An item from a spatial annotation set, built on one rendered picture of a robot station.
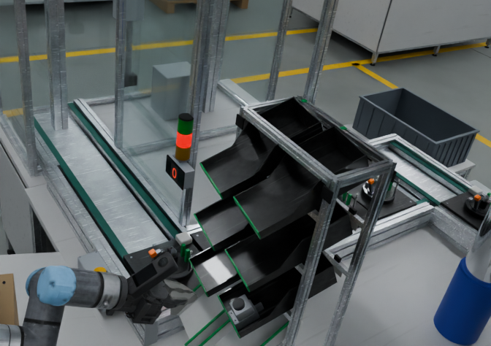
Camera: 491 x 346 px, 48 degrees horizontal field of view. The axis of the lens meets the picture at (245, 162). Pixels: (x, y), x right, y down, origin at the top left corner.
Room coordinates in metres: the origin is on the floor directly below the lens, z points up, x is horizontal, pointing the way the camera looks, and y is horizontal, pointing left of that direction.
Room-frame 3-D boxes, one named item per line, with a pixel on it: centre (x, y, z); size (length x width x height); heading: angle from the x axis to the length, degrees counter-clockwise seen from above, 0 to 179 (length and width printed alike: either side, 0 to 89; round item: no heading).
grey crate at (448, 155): (3.12, -1.00, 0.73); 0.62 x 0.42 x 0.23; 40
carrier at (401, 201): (1.97, -0.58, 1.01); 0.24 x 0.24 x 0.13; 40
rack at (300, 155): (1.13, -0.15, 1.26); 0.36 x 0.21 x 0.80; 40
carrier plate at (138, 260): (1.33, 0.18, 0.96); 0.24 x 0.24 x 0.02; 40
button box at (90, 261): (1.26, 0.40, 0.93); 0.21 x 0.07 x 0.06; 40
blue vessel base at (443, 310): (1.39, -0.82, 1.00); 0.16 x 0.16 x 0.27
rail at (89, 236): (1.45, 0.47, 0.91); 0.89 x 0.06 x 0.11; 40
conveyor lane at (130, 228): (1.58, 0.35, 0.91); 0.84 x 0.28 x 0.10; 40
